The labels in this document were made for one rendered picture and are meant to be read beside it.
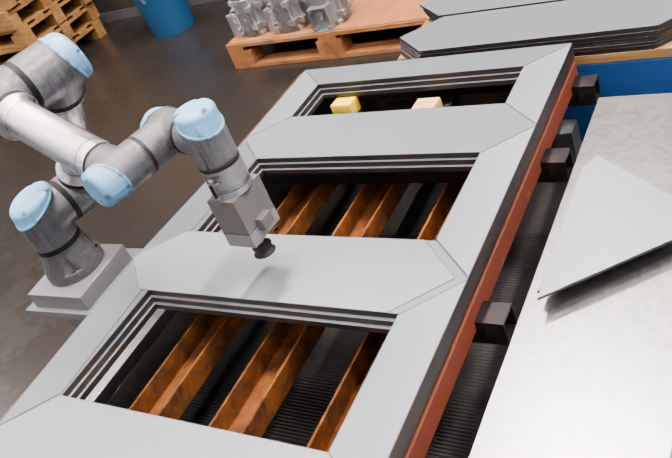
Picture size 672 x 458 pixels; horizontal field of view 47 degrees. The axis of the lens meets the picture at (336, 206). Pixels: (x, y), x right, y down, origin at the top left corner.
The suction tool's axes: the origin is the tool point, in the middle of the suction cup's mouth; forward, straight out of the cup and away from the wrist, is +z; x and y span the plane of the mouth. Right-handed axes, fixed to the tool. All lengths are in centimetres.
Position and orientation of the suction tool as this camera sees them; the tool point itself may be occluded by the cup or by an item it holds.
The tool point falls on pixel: (264, 251)
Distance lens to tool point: 144.5
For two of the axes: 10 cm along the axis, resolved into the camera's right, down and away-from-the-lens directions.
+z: 3.3, 7.8, 5.4
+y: 4.6, -6.3, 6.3
